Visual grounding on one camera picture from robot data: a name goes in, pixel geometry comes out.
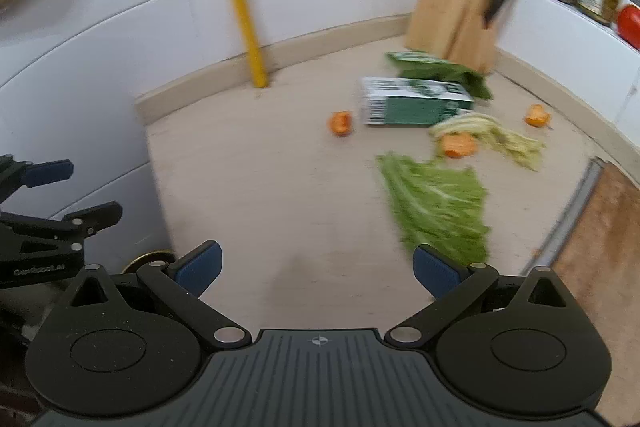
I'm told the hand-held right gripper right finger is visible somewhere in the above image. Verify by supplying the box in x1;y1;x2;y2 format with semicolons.
384;244;576;351

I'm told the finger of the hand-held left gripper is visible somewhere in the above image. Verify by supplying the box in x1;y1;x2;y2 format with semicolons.
0;154;74;208
0;202;124;257

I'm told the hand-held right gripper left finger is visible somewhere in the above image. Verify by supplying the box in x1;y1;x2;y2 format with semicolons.
65;241;252;351

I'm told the black yellow-rimmed trash bin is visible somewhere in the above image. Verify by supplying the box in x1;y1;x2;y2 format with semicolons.
120;250;177;280

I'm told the green lettuce leaf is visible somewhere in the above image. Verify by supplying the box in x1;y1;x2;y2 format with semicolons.
376;152;494;266

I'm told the orange peel piece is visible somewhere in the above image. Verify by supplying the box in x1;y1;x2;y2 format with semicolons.
327;110;355;138
524;103;555;130
441;132;480;159

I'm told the green and white carton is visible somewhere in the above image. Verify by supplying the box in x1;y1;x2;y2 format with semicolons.
357;77;476;127

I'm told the green plastic packet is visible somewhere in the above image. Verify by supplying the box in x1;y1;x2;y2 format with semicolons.
385;51;494;102

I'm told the pale cabbage leaf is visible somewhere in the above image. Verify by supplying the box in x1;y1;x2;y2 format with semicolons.
429;112;546;172

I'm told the brown wooden board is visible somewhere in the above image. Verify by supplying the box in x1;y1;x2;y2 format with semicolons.
550;164;640;427

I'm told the wooden knife block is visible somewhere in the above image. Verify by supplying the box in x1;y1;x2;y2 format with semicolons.
404;0;519;76

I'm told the red tomato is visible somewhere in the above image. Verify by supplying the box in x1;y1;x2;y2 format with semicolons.
616;4;640;52

